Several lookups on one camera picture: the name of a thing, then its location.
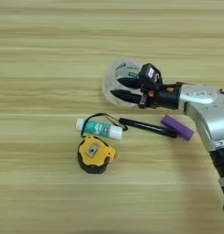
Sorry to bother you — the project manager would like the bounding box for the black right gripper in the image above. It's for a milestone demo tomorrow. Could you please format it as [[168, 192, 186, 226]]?
[[110, 76, 182, 111]]

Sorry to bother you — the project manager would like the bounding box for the clear adhesive tape roll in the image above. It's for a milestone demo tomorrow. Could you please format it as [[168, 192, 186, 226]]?
[[101, 58, 148, 109]]

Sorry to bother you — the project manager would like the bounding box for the purple rectangular block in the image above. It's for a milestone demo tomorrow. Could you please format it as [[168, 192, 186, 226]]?
[[160, 114, 196, 142]]

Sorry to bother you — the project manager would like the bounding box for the small black box white label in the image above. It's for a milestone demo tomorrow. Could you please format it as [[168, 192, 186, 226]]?
[[138, 62, 164, 92]]

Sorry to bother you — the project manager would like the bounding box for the black marker pen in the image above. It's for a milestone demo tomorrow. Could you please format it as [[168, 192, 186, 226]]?
[[118, 117, 178, 139]]

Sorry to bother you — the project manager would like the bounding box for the white green glue stick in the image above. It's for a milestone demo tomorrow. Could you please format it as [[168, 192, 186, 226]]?
[[75, 117, 123, 142]]

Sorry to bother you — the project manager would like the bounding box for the yellow black tape measure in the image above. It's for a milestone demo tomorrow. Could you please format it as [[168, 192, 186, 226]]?
[[77, 112, 129, 176]]

